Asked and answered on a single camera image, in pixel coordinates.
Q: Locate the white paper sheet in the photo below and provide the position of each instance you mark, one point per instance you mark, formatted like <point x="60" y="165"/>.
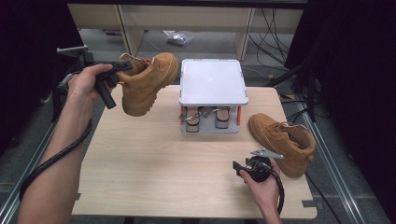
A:
<point x="168" y="32"/>

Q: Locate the white two-tier shoe rack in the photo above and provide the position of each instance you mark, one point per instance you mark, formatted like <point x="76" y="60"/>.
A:
<point x="213" y="82"/>

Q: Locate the aluminium floor rail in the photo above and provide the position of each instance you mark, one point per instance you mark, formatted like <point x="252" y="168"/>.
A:
<point x="330" y="158"/>
<point x="12" y="199"/>

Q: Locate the person's left hand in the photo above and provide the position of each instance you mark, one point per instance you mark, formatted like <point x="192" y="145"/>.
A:
<point x="82" y="85"/>

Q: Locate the clear plastic bag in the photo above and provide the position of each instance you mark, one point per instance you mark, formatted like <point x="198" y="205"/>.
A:
<point x="180" y="38"/>

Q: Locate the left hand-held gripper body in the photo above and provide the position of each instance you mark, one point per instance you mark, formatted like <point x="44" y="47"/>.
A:
<point x="85" y="57"/>

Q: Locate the beige wooden cabinet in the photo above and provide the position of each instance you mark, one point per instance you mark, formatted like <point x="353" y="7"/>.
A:
<point x="186" y="17"/>

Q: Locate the person's right hand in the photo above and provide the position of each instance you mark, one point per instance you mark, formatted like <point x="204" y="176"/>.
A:
<point x="264" y="193"/>

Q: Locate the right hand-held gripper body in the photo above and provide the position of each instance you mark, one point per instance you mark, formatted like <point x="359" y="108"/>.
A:
<point x="260" y="169"/>

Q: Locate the tan suede boot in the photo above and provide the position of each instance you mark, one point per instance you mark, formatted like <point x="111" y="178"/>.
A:
<point x="280" y="133"/>
<point x="146" y="84"/>

